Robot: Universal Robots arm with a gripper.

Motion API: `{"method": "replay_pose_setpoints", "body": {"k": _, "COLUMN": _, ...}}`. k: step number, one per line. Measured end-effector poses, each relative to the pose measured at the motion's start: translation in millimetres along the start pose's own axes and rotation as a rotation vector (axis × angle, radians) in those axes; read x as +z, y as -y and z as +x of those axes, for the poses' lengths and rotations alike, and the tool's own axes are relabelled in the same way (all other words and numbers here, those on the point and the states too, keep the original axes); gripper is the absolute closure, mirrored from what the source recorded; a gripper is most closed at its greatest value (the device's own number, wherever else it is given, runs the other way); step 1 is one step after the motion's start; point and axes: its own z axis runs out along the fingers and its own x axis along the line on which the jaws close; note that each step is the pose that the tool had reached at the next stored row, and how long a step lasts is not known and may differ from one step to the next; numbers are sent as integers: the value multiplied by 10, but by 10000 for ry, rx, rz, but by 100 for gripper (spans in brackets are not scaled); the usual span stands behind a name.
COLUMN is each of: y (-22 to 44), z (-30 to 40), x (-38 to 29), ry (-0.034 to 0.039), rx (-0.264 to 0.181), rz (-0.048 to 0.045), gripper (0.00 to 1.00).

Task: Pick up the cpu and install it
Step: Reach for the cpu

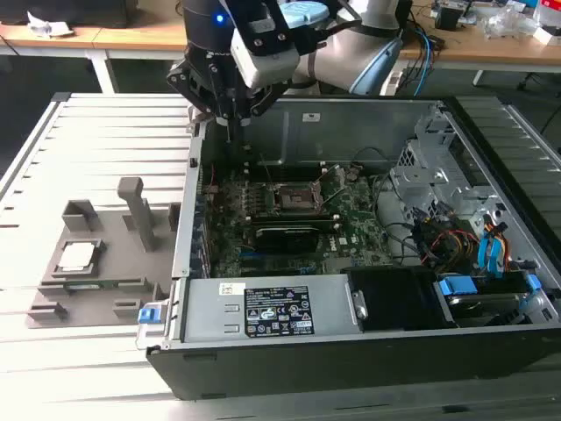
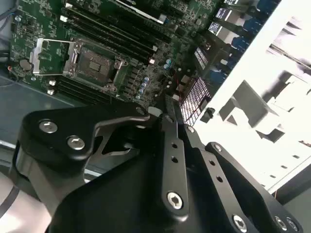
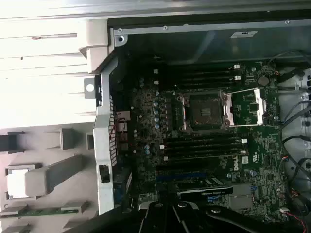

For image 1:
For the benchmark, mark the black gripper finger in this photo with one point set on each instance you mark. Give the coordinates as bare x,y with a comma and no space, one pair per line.
182,81
263,102

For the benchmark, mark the silver CPU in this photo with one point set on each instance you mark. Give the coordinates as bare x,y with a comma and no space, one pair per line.
76,256

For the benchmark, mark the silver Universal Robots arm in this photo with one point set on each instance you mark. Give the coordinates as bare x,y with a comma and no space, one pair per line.
342,57

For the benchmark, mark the CPU socket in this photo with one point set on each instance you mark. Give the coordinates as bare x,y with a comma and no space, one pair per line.
291,199

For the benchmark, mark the wooden desk with white legs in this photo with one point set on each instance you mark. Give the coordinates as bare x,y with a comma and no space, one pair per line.
482,54
131,37

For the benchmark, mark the black RAM slot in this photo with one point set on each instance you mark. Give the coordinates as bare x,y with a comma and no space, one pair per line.
289,216
326,225
302,173

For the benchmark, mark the black graphics card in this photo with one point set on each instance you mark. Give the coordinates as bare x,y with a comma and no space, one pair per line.
285,241

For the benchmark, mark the green motherboard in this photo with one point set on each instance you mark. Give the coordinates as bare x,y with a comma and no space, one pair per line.
359,210

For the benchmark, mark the crumpled white paper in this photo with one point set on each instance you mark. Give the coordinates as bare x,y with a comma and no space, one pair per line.
44,26

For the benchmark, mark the silver drive cage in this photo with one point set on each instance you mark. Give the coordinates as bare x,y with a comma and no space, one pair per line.
438,184

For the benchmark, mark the grey parts rack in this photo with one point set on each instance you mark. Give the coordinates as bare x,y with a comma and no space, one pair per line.
114,263

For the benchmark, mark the small black box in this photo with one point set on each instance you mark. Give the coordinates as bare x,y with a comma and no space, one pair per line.
447,17

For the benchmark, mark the silver power supply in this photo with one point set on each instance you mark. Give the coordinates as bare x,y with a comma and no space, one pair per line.
206,307

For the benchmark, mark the green RAM stick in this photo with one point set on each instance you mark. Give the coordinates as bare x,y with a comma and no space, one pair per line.
83,286

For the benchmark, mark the black fan shroud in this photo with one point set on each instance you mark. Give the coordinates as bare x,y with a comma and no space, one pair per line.
394,298

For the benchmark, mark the blue plastic latch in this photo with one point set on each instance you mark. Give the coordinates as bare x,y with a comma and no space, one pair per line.
149,316

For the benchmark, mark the clear plastic bags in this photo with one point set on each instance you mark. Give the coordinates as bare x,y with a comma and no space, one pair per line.
504,22

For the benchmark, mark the hard disk in blue carrier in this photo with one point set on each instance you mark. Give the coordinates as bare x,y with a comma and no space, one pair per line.
458,287

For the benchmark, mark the black open PC case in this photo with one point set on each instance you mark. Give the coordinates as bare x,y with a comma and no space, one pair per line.
307,368

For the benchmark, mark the white cardboard box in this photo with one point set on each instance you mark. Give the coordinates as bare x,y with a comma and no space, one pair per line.
548,35

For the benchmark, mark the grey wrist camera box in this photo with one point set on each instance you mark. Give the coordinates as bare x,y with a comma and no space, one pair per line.
267,66

